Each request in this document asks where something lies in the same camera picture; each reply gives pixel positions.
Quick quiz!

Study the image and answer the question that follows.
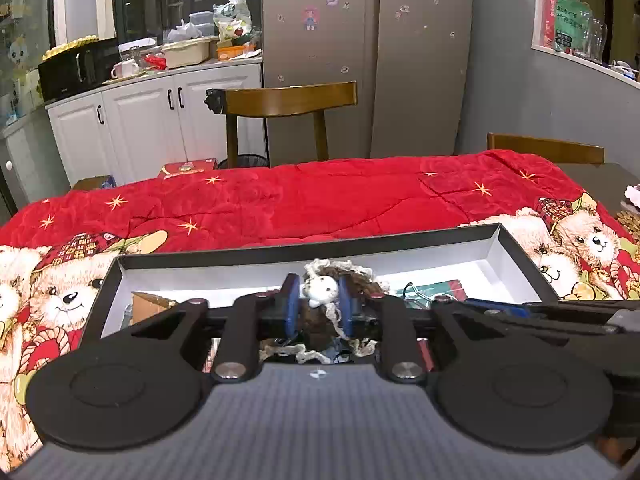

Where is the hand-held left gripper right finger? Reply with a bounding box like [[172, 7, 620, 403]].
[[337, 275, 508, 386]]

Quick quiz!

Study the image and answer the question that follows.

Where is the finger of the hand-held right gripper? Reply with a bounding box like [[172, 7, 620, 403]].
[[465, 298, 640, 336]]

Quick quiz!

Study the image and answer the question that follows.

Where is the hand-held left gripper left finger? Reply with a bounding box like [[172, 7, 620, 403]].
[[127, 274, 302, 385]]

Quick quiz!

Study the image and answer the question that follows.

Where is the white plush keychain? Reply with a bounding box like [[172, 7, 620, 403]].
[[297, 258, 378, 365]]

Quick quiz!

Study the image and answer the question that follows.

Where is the black shallow cardboard box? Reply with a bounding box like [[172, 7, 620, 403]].
[[80, 222, 573, 361]]

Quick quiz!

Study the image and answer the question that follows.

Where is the black binder clip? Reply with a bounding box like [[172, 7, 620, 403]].
[[397, 282, 433, 307]]

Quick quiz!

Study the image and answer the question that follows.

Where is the small brown cardboard box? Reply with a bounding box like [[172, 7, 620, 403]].
[[131, 291, 177, 328]]

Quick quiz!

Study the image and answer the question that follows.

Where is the person's right hand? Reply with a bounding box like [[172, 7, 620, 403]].
[[595, 435, 632, 467]]

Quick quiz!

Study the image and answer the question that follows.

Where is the red printed bear blanket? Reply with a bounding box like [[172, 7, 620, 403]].
[[0, 149, 640, 476]]

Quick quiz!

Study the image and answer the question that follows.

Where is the wooden bead trivet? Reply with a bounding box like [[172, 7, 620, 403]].
[[616, 210, 640, 241]]

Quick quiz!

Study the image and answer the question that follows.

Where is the black mesh trash bin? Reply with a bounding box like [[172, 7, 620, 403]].
[[216, 154, 271, 170]]

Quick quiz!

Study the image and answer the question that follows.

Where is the wooden chair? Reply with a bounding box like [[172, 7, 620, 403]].
[[205, 81, 359, 169], [487, 132, 606, 165]]

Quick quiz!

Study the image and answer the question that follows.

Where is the red gift box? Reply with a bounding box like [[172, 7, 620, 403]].
[[157, 158, 219, 180]]

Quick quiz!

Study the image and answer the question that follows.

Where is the open cardboard box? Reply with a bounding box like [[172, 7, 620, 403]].
[[72, 175, 118, 192]]

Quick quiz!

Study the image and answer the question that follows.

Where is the white kitchen cabinet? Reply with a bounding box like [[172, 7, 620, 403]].
[[45, 60, 264, 191]]

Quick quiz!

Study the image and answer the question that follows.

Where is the silver double-door refrigerator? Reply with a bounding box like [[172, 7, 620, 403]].
[[262, 0, 475, 161]]

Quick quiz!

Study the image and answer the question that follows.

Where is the orange food box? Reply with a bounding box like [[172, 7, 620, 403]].
[[216, 44, 253, 61]]

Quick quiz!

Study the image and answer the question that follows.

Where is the cream plastic basin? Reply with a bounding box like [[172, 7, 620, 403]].
[[162, 37, 211, 69]]

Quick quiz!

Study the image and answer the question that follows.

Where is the clear drinking glasses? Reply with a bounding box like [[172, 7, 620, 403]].
[[575, 17, 608, 63]]

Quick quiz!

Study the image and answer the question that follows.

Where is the white mug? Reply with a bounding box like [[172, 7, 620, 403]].
[[110, 58, 141, 80]]

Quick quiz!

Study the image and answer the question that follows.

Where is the white plastic bag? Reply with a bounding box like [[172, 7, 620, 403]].
[[167, 20, 203, 43]]

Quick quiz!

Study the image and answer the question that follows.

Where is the green and white snack bag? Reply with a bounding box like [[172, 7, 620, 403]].
[[212, 0, 251, 43]]

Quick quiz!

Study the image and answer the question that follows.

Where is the red paper bag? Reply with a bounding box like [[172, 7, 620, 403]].
[[542, 0, 578, 48]]

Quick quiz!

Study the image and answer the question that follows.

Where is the black microwave oven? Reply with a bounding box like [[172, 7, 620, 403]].
[[37, 37, 119, 102]]

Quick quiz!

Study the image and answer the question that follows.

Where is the yellow fringed cover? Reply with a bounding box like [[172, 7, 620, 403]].
[[42, 34, 101, 60]]

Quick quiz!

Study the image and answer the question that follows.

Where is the glass sliding door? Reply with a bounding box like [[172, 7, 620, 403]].
[[0, 0, 56, 128]]

